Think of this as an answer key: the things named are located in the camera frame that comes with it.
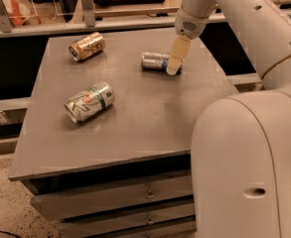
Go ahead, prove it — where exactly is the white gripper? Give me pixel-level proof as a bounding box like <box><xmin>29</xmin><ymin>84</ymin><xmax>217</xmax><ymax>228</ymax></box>
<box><xmin>166</xmin><ymin>6</ymin><xmax>211</xmax><ymax>75</ymax></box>

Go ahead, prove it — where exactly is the silver blue redbull can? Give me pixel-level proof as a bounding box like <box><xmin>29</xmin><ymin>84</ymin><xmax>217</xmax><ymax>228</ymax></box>
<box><xmin>141</xmin><ymin>52</ymin><xmax>170</xmax><ymax>71</ymax></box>

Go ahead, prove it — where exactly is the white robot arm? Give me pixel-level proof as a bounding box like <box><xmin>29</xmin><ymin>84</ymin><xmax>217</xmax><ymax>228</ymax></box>
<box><xmin>167</xmin><ymin>0</ymin><xmax>291</xmax><ymax>238</ymax></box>

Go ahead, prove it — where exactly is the orange brown soda can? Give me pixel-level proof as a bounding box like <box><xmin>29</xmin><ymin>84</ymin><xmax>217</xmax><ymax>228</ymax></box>
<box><xmin>69</xmin><ymin>32</ymin><xmax>105</xmax><ymax>61</ymax></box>

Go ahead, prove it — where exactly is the white green soda can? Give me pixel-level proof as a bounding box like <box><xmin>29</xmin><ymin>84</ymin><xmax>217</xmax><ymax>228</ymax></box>
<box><xmin>65</xmin><ymin>81</ymin><xmax>115</xmax><ymax>123</ymax></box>

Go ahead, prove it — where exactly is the grey drawer cabinet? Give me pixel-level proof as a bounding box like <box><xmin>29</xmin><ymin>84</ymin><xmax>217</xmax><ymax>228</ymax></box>
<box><xmin>8</xmin><ymin>26</ymin><xmax>240</xmax><ymax>238</ymax></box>

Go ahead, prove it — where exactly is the orange white bag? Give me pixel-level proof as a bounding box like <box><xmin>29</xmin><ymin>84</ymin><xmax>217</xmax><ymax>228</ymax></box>
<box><xmin>2</xmin><ymin>0</ymin><xmax>41</xmax><ymax>27</ymax></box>

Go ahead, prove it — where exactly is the bottom grey drawer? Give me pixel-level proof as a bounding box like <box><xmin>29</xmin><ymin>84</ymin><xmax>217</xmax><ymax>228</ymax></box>
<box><xmin>93</xmin><ymin>217</ymin><xmax>196</xmax><ymax>238</ymax></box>

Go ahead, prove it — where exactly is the grey drawer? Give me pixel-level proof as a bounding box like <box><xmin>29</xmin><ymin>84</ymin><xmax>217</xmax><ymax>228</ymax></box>
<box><xmin>31</xmin><ymin>172</ymin><xmax>193</xmax><ymax>220</ymax></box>
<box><xmin>93</xmin><ymin>217</ymin><xmax>196</xmax><ymax>238</ymax></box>
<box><xmin>62</xmin><ymin>196</ymin><xmax>196</xmax><ymax>238</ymax></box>

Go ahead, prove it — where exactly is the top grey drawer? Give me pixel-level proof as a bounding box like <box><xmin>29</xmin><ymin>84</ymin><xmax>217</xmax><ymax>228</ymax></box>
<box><xmin>31</xmin><ymin>172</ymin><xmax>193</xmax><ymax>220</ymax></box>

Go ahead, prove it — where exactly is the middle grey drawer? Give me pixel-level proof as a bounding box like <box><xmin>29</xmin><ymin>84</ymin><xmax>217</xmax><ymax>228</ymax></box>
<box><xmin>62</xmin><ymin>196</ymin><xmax>196</xmax><ymax>238</ymax></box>

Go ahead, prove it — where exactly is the black floor cable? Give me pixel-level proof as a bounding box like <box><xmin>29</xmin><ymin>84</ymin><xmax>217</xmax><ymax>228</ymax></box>
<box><xmin>0</xmin><ymin>229</ymin><xmax>22</xmax><ymax>238</ymax></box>

